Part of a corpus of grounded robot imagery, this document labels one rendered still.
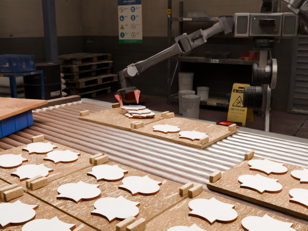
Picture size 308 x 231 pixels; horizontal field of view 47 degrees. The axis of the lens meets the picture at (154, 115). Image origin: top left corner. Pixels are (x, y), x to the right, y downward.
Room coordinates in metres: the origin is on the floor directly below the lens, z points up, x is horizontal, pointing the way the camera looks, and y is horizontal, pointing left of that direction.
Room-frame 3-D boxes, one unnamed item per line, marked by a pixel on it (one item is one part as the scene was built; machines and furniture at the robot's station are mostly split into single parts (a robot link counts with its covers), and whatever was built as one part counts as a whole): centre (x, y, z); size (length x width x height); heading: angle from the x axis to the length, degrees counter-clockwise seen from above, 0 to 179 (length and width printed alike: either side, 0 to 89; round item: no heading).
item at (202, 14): (6.58, -0.78, 1.64); 0.32 x 0.22 x 0.10; 59
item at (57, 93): (5.56, 1.76, 0.44); 0.59 x 0.59 x 0.88
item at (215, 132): (1.73, -0.16, 0.93); 0.41 x 0.35 x 0.02; 51
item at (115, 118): (2.00, 0.17, 0.93); 0.41 x 0.35 x 0.02; 52
